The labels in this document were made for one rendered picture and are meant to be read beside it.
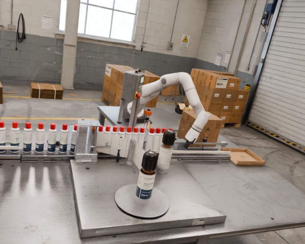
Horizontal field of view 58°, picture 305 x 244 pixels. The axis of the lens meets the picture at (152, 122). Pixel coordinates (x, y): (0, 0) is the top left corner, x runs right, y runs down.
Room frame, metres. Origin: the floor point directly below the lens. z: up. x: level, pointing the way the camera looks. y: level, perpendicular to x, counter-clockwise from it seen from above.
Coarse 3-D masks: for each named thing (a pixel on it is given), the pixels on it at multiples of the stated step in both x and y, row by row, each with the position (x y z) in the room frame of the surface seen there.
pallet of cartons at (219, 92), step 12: (192, 72) 6.23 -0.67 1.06; (204, 72) 5.94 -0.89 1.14; (216, 72) 6.43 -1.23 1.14; (204, 84) 5.86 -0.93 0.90; (216, 84) 5.62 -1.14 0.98; (228, 84) 5.81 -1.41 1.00; (204, 96) 5.76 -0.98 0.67; (216, 96) 5.67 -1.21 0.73; (228, 96) 5.85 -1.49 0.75; (240, 96) 6.06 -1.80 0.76; (204, 108) 5.69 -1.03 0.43; (216, 108) 5.73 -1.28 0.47; (228, 108) 5.92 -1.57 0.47; (240, 108) 6.14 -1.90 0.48; (228, 120) 5.99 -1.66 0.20; (240, 120) 6.20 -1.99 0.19
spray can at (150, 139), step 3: (150, 129) 1.96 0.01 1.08; (153, 129) 1.96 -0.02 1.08; (150, 132) 1.95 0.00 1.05; (153, 132) 1.96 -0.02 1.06; (150, 135) 1.94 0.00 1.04; (153, 135) 1.95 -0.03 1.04; (147, 138) 1.96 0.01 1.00; (150, 138) 1.94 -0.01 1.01; (153, 138) 1.96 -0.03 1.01; (147, 141) 1.95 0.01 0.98; (150, 141) 1.94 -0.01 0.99; (147, 144) 1.95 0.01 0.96; (150, 144) 1.94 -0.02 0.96; (147, 147) 1.94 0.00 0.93; (150, 147) 1.94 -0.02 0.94
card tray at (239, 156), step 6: (222, 150) 2.40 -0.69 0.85; (228, 150) 2.43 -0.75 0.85; (234, 150) 2.46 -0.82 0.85; (240, 150) 2.49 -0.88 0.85; (246, 150) 2.51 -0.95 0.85; (234, 156) 2.34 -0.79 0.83; (240, 156) 2.37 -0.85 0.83; (246, 156) 2.39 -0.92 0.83; (252, 156) 2.42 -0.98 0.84; (258, 156) 2.36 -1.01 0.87; (234, 162) 2.21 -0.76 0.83; (240, 162) 2.17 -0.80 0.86; (246, 162) 2.20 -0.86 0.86; (252, 162) 2.23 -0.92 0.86; (258, 162) 2.25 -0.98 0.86; (264, 162) 2.28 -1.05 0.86
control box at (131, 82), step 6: (126, 72) 1.90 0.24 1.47; (132, 72) 1.95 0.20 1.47; (126, 78) 1.90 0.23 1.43; (132, 78) 1.89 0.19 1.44; (138, 78) 1.91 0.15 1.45; (126, 84) 1.90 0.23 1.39; (132, 84) 1.89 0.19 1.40; (138, 84) 1.94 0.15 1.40; (126, 90) 1.90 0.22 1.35; (132, 90) 1.89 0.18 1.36; (126, 96) 1.90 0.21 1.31; (132, 96) 1.89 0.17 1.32
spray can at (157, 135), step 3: (156, 129) 1.98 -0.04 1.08; (159, 129) 1.98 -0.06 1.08; (156, 132) 1.98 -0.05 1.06; (159, 132) 1.98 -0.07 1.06; (156, 135) 1.97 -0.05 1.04; (159, 135) 1.97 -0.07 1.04; (156, 138) 1.97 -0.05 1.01; (159, 138) 1.98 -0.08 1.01; (153, 141) 1.97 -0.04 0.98; (156, 141) 1.97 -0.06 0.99; (153, 144) 1.97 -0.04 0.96; (156, 144) 1.97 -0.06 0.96; (153, 147) 1.97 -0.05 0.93; (156, 147) 1.97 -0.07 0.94; (156, 150) 1.97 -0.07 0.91
